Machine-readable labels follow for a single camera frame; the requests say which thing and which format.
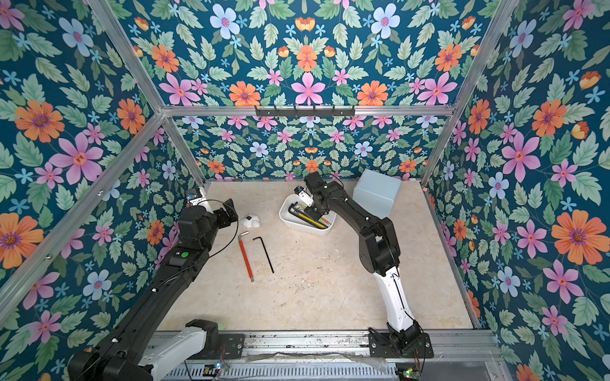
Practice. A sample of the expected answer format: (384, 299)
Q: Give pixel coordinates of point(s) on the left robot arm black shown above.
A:
(124, 353)

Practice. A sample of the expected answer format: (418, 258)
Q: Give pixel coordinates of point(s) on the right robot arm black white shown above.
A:
(379, 253)

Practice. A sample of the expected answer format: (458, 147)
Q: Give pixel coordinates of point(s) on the black hook rail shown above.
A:
(305, 111)

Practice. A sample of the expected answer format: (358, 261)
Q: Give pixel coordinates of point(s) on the aluminium frame post back left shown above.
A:
(184, 151)

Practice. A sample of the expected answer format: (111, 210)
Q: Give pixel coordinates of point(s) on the thin black hex key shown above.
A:
(270, 264)

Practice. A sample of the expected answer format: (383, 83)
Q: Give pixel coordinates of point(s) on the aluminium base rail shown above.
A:
(345, 355)

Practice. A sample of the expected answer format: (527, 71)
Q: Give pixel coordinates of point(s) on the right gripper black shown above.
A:
(307, 204)

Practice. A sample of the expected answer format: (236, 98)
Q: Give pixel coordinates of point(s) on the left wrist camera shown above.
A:
(194, 197)

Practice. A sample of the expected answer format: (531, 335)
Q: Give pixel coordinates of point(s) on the yellow handled hex key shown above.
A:
(312, 222)

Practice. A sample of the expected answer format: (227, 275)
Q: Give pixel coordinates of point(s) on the pale blue stacked box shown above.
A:
(376, 193)

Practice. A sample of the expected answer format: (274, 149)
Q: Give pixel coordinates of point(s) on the white plastic storage tray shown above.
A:
(296, 224)

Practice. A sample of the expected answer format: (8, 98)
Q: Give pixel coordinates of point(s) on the white plush toy keychain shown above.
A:
(251, 221)

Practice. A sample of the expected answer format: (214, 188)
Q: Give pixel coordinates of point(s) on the red handled hex key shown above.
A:
(245, 256)

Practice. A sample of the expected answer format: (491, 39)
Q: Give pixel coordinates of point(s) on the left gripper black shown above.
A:
(229, 211)

